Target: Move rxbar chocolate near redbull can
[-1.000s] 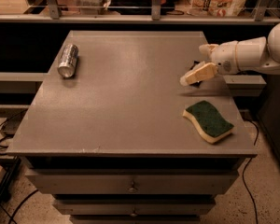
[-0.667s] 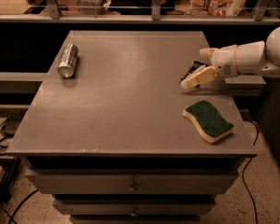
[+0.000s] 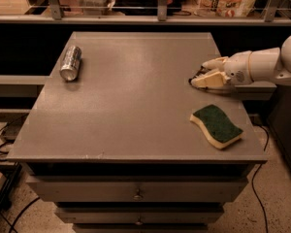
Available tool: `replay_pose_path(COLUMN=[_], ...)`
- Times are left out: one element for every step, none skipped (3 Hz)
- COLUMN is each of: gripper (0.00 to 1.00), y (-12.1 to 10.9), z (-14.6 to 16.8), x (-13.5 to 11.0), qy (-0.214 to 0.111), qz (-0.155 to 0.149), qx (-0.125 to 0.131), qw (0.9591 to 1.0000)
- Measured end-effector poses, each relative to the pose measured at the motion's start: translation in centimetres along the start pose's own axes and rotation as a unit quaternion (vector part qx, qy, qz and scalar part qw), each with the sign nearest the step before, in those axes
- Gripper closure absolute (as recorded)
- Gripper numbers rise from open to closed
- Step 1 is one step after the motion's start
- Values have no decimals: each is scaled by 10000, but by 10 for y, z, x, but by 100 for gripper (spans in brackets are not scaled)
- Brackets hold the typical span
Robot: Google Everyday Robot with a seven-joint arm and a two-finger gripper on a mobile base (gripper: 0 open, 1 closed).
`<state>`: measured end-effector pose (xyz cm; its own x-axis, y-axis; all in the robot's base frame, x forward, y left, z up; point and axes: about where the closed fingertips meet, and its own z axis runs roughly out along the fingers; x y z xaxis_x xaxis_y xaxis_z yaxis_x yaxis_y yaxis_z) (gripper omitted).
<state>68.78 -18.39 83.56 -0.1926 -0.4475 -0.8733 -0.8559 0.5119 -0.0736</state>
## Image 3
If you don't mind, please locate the black bag behind rail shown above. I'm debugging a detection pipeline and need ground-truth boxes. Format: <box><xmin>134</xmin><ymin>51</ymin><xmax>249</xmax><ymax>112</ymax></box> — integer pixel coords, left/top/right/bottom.
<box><xmin>113</xmin><ymin>0</ymin><xmax>185</xmax><ymax>16</ymax></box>

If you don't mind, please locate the black cable right floor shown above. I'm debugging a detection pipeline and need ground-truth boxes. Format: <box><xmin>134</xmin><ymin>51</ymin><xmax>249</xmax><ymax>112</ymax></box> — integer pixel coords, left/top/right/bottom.
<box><xmin>250</xmin><ymin>124</ymin><xmax>270</xmax><ymax>233</ymax></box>

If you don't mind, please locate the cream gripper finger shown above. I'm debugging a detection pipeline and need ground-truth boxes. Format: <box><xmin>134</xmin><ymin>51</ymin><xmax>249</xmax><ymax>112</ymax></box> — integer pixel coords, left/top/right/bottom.
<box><xmin>190</xmin><ymin>69</ymin><xmax>232</xmax><ymax>89</ymax></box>
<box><xmin>202</xmin><ymin>56</ymin><xmax>229</xmax><ymax>71</ymax></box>

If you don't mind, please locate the drawer knob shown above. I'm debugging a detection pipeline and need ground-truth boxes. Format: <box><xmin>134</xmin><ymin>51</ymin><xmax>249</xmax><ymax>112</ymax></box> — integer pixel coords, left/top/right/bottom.
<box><xmin>135</xmin><ymin>218</ymin><xmax>144</xmax><ymax>226</ymax></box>
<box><xmin>133</xmin><ymin>188</ymin><xmax>144</xmax><ymax>201</ymax></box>

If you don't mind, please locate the clear plastic container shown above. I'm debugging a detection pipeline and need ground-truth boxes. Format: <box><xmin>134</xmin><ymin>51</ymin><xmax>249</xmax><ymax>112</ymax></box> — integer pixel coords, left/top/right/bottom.
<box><xmin>76</xmin><ymin>0</ymin><xmax>115</xmax><ymax>17</ymax></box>

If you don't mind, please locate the silver redbull can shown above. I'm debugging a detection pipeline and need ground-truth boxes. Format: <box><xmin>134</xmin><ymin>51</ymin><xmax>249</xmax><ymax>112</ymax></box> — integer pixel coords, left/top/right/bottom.
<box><xmin>59</xmin><ymin>46</ymin><xmax>81</xmax><ymax>82</ymax></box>

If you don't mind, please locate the lower drawer knob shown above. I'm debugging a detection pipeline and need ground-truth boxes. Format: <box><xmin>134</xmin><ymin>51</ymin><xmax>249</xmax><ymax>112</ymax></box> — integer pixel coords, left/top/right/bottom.
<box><xmin>135</xmin><ymin>218</ymin><xmax>144</xmax><ymax>226</ymax></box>

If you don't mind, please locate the grey drawer cabinet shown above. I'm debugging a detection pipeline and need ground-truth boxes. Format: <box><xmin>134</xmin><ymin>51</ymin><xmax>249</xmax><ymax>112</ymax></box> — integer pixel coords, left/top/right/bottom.
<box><xmin>9</xmin><ymin>32</ymin><xmax>266</xmax><ymax>233</ymax></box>

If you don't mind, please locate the metal railing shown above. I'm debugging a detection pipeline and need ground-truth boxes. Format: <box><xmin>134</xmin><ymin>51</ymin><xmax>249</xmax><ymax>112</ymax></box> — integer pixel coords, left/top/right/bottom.
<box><xmin>0</xmin><ymin>0</ymin><xmax>291</xmax><ymax>26</ymax></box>

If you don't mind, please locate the upper drawer knob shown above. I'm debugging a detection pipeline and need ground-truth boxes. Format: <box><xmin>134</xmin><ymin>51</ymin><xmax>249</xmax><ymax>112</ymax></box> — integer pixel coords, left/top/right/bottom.
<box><xmin>133</xmin><ymin>188</ymin><xmax>144</xmax><ymax>201</ymax></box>

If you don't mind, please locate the green yellow sponge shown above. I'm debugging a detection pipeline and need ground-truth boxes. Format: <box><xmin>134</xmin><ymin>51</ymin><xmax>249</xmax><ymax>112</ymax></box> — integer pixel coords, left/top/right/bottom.
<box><xmin>189</xmin><ymin>105</ymin><xmax>243</xmax><ymax>150</ymax></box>

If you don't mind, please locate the black rxbar chocolate bar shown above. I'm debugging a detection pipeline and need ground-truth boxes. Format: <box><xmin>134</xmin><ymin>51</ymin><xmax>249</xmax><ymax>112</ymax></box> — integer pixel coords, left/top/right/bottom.
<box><xmin>188</xmin><ymin>67</ymin><xmax>208</xmax><ymax>88</ymax></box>

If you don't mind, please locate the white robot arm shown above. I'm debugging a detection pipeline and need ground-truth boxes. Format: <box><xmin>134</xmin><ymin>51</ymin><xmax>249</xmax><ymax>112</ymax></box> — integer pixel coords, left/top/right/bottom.
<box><xmin>189</xmin><ymin>36</ymin><xmax>291</xmax><ymax>88</ymax></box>

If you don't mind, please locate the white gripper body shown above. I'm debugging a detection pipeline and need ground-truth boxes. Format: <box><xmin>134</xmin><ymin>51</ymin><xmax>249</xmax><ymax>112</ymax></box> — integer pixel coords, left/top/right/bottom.
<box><xmin>224</xmin><ymin>50</ymin><xmax>253</xmax><ymax>85</ymax></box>

